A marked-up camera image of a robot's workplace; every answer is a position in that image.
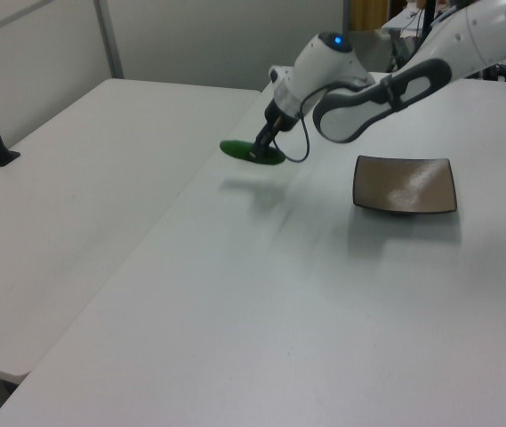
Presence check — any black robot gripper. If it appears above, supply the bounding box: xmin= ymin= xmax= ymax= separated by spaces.
xmin=247 ymin=98 xmax=301 ymax=160

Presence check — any green cucumber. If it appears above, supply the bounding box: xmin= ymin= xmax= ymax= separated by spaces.
xmin=219 ymin=139 xmax=286 ymax=167

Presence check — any square brown ceramic plate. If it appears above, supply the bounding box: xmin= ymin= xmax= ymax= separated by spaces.
xmin=351 ymin=154 xmax=460 ymax=217

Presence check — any brown wooden panel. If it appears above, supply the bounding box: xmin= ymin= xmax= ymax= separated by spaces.
xmin=349 ymin=0 xmax=390 ymax=32

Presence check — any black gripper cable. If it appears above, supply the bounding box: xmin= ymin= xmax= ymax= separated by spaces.
xmin=278 ymin=85 xmax=312 ymax=164

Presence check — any grey metal partition post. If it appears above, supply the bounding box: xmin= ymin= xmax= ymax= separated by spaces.
xmin=92 ymin=0 xmax=125 ymax=80

